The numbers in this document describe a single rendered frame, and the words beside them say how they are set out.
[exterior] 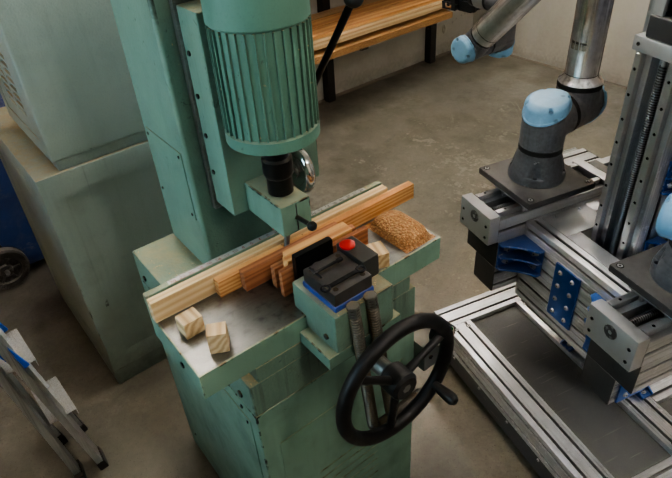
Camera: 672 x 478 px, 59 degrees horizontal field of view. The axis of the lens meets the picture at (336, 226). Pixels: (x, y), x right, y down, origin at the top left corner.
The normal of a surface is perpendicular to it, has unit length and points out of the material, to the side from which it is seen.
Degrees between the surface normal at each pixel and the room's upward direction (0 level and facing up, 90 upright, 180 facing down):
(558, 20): 90
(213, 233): 90
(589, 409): 0
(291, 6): 90
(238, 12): 90
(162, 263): 0
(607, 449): 0
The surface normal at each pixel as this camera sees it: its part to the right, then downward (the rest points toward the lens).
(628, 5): -0.77, 0.40
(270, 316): -0.06, -0.81
